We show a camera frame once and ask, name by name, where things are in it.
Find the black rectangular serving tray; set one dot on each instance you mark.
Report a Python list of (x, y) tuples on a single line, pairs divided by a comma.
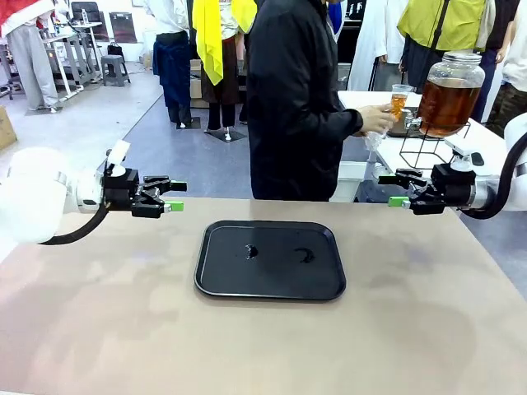
[(269, 284)]

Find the glass tea dispenser jar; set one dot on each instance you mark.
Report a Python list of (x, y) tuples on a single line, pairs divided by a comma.
[(450, 98)]

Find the person in white top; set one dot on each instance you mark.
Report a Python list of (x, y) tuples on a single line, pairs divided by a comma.
[(514, 53)]

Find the mannequin in lime jacket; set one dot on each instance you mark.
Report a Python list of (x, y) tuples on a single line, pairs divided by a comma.
[(440, 20)]

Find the person in black jacket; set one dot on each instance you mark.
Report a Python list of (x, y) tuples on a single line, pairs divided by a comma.
[(292, 103)]

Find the dark display board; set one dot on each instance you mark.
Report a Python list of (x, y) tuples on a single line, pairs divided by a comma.
[(123, 26)]

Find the yellow hanging cloth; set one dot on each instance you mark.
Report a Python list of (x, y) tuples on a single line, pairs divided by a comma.
[(210, 41)]

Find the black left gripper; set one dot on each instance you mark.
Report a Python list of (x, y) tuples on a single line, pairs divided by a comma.
[(121, 189)]

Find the white hanging garment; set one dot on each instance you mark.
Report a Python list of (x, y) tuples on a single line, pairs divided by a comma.
[(374, 41)]

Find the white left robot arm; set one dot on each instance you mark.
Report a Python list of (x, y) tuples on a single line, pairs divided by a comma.
[(37, 193)]

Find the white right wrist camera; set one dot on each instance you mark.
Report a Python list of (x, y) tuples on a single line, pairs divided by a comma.
[(461, 154)]

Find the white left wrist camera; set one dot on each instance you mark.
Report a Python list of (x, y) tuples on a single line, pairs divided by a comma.
[(117, 158)]

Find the short clear plastic cup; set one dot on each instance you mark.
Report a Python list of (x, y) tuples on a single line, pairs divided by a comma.
[(375, 140)]

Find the flat brown cardboard box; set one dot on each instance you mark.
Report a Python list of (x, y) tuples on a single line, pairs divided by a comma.
[(6, 127)]

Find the dark metal drip tray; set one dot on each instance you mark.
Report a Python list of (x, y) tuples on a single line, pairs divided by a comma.
[(401, 131)]

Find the person's right forearm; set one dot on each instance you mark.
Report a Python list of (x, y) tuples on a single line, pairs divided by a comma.
[(348, 123)]

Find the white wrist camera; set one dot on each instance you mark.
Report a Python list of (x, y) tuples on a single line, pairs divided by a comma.
[(117, 158), (461, 154)]

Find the small black bag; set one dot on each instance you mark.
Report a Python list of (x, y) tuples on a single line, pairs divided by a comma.
[(115, 50)]

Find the mannequin with brown skirt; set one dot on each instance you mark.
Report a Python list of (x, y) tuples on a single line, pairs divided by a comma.
[(224, 82)]

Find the grey standing desk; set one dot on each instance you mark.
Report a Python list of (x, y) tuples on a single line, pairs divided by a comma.
[(74, 45)]

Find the grey plastic stool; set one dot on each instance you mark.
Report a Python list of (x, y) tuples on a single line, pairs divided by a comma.
[(116, 69)]

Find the tall clear plastic cup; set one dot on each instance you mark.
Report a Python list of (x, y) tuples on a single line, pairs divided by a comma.
[(401, 105)]

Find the person's right hand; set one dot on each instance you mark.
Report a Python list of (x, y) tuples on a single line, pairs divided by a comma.
[(376, 118)]

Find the stacked brown cardboard boxes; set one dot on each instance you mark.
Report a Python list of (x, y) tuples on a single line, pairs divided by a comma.
[(196, 86)]

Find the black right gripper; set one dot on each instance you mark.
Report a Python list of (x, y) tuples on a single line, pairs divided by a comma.
[(455, 189)]

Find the mannequin with navy skirt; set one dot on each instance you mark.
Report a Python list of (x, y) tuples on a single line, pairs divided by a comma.
[(171, 61)]

